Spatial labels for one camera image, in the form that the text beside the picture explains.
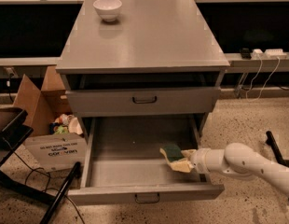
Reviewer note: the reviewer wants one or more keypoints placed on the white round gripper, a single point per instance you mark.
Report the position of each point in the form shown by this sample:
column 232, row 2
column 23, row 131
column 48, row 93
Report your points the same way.
column 199, row 160

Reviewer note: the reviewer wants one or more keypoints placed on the green and yellow sponge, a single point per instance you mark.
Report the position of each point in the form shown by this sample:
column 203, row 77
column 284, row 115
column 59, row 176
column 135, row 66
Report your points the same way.
column 171, row 153

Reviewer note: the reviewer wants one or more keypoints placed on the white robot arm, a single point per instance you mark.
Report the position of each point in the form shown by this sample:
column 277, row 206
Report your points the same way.
column 236, row 160

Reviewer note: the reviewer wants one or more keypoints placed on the closed grey upper drawer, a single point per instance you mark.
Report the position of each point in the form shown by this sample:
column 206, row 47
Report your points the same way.
column 137, row 102

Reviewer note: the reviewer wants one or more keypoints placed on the open grey lower drawer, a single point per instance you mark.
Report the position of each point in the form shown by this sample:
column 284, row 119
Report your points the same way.
column 123, row 163

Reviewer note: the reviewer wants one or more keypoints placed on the grey drawer cabinet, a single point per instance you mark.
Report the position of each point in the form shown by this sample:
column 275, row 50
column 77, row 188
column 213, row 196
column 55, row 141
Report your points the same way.
column 154, row 44

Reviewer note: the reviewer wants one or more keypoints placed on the black floor bar right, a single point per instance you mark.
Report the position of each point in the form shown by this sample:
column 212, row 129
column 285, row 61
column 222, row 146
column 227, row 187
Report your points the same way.
column 275, row 146

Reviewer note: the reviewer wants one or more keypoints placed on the black small adapter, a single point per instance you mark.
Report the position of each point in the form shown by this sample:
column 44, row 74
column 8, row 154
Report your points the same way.
column 245, row 53

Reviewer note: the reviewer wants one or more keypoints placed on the colourful items in box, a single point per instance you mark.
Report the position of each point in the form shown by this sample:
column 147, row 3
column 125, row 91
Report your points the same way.
column 65, row 124

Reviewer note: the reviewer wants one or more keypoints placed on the white power adapter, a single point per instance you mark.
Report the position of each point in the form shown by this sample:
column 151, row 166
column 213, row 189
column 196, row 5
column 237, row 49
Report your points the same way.
column 257, row 54

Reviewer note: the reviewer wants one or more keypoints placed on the white Caravan labelled box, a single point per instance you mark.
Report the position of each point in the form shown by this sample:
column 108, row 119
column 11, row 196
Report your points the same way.
column 56, row 152

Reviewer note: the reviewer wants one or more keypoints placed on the white power strip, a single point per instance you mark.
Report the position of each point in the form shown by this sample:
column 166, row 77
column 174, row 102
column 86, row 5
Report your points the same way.
column 275, row 53

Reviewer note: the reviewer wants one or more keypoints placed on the brown cardboard box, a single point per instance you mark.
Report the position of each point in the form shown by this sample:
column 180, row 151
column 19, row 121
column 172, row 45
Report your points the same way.
column 43, row 105

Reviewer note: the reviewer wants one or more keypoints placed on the white ceramic bowl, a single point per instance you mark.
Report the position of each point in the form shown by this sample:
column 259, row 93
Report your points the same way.
column 108, row 10

